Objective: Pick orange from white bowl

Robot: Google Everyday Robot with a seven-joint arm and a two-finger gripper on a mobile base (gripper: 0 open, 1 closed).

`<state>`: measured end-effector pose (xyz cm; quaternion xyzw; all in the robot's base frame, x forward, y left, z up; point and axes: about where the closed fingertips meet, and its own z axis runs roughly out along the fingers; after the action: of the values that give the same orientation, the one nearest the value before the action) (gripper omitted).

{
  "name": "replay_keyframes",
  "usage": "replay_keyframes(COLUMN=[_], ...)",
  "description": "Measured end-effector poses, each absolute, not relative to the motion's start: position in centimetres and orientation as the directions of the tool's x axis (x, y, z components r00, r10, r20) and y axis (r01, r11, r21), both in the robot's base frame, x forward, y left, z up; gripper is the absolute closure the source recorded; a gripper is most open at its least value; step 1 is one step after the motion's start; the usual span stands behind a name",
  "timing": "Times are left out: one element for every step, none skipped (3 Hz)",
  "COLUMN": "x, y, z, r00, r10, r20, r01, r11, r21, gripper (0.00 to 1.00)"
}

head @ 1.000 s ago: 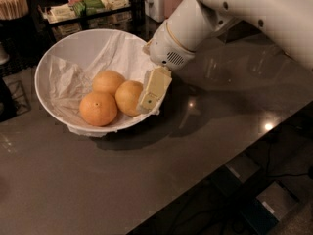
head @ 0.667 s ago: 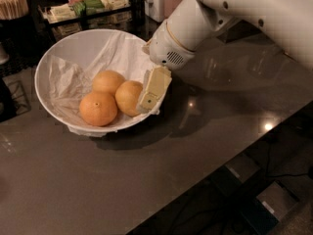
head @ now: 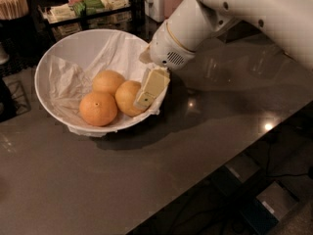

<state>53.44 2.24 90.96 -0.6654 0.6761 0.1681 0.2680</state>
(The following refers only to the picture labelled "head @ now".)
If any black tea bag tray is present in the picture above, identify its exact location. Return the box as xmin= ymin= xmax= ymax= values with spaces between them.
xmin=37 ymin=0 xmax=135 ymax=41

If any pink sign card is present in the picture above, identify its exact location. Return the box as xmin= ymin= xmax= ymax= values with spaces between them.
xmin=164 ymin=0 xmax=183 ymax=19

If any orange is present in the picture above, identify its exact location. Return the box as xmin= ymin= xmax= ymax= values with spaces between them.
xmin=79 ymin=92 xmax=118 ymax=126
xmin=115 ymin=80 xmax=144 ymax=117
xmin=92 ymin=70 xmax=125 ymax=96

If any wooden stir sticks cup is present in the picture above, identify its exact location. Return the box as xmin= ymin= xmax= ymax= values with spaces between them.
xmin=0 ymin=0 xmax=29 ymax=21

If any white appliance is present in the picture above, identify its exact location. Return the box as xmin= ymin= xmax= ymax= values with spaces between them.
xmin=144 ymin=0 xmax=182 ymax=24

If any white bowl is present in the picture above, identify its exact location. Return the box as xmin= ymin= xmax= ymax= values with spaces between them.
xmin=34 ymin=28 xmax=169 ymax=138

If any white paper liner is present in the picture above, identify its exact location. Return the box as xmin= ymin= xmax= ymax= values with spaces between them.
xmin=48 ymin=30 xmax=169 ymax=137

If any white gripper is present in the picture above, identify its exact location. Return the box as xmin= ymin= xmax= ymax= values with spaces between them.
xmin=133 ymin=22 xmax=195 ymax=110

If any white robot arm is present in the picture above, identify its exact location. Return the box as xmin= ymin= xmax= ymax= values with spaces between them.
xmin=139 ymin=0 xmax=313 ymax=70

